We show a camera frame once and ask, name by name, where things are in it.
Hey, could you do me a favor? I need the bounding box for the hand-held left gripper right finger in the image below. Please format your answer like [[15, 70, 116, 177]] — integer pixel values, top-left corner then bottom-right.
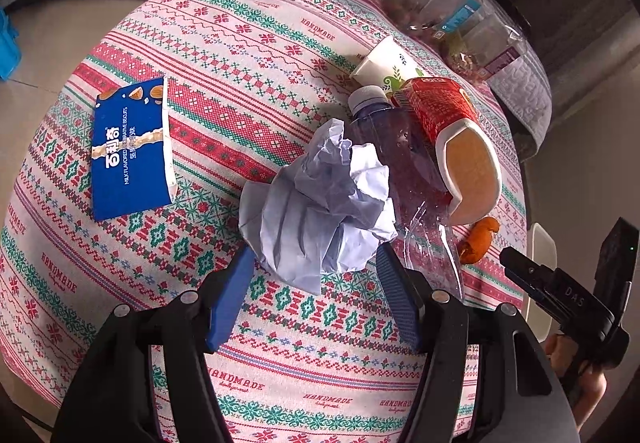
[[375, 241, 576, 443]]

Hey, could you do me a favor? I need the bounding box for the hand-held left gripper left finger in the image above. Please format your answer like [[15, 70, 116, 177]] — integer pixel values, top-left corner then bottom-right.
[[56, 246, 258, 443]]

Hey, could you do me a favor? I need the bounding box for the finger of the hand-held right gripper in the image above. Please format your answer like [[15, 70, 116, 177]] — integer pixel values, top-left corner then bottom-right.
[[505, 270, 555, 320], [501, 246, 558, 290]]

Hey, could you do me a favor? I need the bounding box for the white plastic bin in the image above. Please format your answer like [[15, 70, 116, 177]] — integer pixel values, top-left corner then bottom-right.
[[531, 222, 559, 275]]

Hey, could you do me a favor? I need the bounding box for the orange peel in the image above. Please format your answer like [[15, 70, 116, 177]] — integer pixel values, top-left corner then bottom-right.
[[457, 217, 501, 265]]

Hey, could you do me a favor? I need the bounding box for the white paper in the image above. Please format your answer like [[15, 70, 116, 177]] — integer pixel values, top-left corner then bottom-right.
[[238, 118, 399, 296]]

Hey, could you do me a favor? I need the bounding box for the crushed clear plastic bottle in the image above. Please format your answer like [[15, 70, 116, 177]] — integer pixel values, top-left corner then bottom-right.
[[347, 85, 466, 300]]

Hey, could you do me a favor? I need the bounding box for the blue biscuit box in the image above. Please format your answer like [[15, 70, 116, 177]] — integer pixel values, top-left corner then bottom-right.
[[90, 76, 177, 222]]

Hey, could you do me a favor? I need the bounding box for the red paper noodle cup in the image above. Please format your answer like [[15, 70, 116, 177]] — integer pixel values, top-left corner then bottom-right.
[[390, 77, 503, 225]]

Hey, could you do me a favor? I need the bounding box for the white leaf print paper cup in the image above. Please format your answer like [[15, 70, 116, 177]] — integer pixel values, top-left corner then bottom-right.
[[349, 35, 427, 96]]

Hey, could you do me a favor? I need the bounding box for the person's right hand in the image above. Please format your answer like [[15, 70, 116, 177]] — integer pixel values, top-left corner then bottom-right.
[[544, 330, 608, 416]]

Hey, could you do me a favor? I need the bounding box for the grey quilted sofa cover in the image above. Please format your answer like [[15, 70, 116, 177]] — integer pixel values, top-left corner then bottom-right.
[[347, 0, 554, 158]]

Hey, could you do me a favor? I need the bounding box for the clear jar with purple label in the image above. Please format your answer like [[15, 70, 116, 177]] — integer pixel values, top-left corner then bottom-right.
[[440, 5, 534, 82]]

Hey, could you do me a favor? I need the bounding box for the patterned red green tablecloth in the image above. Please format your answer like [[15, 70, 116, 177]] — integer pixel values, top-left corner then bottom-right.
[[0, 0, 531, 443]]

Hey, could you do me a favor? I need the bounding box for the blue plastic item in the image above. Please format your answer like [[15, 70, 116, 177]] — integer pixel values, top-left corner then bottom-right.
[[0, 8, 24, 82]]

